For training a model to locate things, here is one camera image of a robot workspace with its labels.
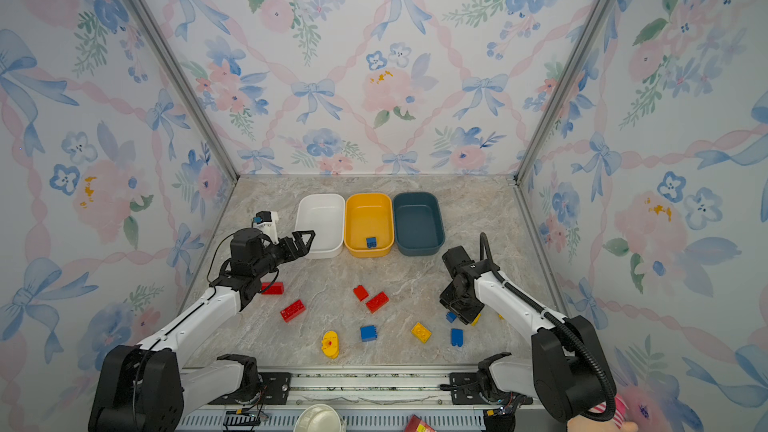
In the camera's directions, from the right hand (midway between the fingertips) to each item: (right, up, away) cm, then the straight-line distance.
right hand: (448, 306), depth 85 cm
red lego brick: (-21, 0, +2) cm, 21 cm away
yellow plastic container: (-24, +22, +21) cm, 39 cm away
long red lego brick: (-44, -1, -1) cm, 44 cm away
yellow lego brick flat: (-8, -6, -3) cm, 11 cm away
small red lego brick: (-26, +3, +5) cm, 26 cm away
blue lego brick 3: (+1, -3, 0) cm, 3 cm away
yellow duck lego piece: (-32, -7, -7) cm, 34 cm away
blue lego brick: (-23, -7, -2) cm, 24 cm away
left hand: (-41, +21, -1) cm, 46 cm away
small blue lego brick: (-23, +17, +12) cm, 31 cm away
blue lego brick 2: (+2, -7, -3) cm, 8 cm away
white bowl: (-33, -22, -15) cm, 42 cm away
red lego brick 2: (-51, +4, +5) cm, 51 cm away
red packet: (-11, -20, -19) cm, 30 cm away
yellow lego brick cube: (+4, +1, -12) cm, 13 cm away
